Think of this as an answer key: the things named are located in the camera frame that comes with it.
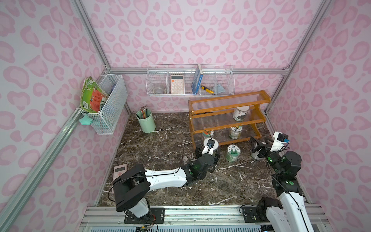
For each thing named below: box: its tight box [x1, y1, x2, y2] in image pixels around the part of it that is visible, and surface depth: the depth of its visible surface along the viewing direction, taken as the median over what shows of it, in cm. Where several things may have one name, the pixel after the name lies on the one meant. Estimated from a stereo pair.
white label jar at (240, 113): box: [232, 105, 250, 122], surface depth 91 cm
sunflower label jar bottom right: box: [228, 125, 243, 140], surface depth 99 cm
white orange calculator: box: [170, 74, 185, 94], surface depth 96 cm
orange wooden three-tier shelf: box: [188, 89, 272, 150], surface depth 97 cm
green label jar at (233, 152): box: [226, 144, 241, 163], surface depth 90 cm
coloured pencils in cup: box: [140, 105, 148, 119], surface depth 102 cm
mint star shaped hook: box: [79, 114, 93, 126], surface depth 64 cm
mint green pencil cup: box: [135, 108, 157, 134], surface depth 103 cm
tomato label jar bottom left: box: [202, 130, 214, 137], surface depth 97 cm
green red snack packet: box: [80, 76, 109, 114], surface depth 73 cm
